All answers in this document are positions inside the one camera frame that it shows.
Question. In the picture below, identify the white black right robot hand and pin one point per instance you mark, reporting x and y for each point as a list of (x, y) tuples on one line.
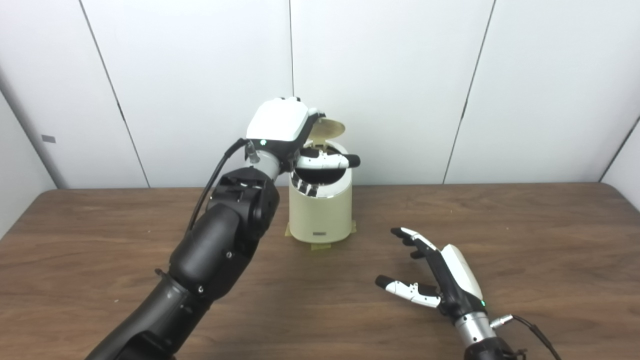
[(457, 280)]

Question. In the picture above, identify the cream-colored bin body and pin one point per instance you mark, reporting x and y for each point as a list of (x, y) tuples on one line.
[(322, 215)]

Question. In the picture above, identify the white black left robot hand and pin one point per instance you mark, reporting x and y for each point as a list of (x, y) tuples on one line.
[(277, 120)]

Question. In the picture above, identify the small gray wall tag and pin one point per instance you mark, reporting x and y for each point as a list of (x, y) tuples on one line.
[(48, 139)]

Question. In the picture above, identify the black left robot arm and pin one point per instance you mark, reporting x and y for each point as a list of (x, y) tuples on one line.
[(220, 240)]

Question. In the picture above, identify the round cream bin lid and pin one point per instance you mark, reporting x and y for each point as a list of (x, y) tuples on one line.
[(327, 129)]

